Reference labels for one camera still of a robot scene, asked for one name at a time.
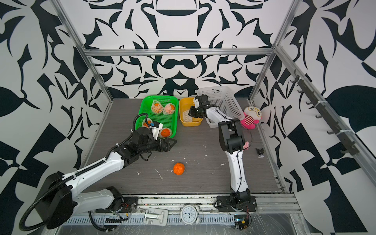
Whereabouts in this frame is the pink white plush doll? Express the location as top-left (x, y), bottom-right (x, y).
top-left (240, 106), bottom-right (262, 130)

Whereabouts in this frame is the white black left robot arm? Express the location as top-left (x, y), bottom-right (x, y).
top-left (19, 113), bottom-right (177, 231)

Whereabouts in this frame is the netted orange back right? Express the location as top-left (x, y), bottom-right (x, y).
top-left (163, 103), bottom-right (176, 115)

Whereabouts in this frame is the yellow plastic tub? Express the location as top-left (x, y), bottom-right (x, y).
top-left (179, 97), bottom-right (203, 127)

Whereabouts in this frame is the small black figurine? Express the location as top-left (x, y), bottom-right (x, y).
top-left (256, 148), bottom-right (264, 159)

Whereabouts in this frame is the netted orange front left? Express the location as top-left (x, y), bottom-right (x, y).
top-left (142, 118), bottom-right (153, 128)

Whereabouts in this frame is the netted orange front right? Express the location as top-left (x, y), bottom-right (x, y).
top-left (159, 127), bottom-right (172, 138)

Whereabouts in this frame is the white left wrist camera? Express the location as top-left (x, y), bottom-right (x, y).
top-left (149, 121), bottom-right (163, 140)

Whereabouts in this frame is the small pink pig toy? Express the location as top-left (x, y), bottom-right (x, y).
top-left (243, 141), bottom-right (250, 150)

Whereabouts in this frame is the black hook rail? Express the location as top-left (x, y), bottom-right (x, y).
top-left (292, 75), bottom-right (359, 156)

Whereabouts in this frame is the white foam net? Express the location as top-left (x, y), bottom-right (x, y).
top-left (183, 110), bottom-right (193, 122)

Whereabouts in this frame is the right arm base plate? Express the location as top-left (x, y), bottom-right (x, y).
top-left (213, 195), bottom-right (258, 212)

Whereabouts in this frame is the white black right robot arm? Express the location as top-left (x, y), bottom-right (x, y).
top-left (189, 95), bottom-right (251, 210)

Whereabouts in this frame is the small circuit board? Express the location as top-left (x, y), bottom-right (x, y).
top-left (234, 214), bottom-right (251, 231)

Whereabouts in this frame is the orange being unwrapped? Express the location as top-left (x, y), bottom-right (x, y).
top-left (173, 163), bottom-right (185, 175)

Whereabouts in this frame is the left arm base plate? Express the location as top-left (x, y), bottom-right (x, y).
top-left (95, 196), bottom-right (139, 213)

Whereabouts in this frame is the green plastic basket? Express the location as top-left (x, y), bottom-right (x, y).
top-left (139, 96), bottom-right (179, 138)

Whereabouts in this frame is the white rectangular device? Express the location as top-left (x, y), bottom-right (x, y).
top-left (144, 208), bottom-right (169, 226)

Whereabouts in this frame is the white perforated plastic basket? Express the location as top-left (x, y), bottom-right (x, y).
top-left (197, 86), bottom-right (244, 128)

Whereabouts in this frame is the netted orange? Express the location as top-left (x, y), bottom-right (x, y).
top-left (163, 103), bottom-right (176, 115)
top-left (151, 100), bottom-right (164, 114)
top-left (142, 118), bottom-right (153, 128)
top-left (159, 127), bottom-right (172, 138)

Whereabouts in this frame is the netted orange back left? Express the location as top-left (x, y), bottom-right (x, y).
top-left (151, 100), bottom-right (164, 114)

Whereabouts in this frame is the white analog clock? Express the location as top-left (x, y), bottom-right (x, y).
top-left (180, 205), bottom-right (201, 226)

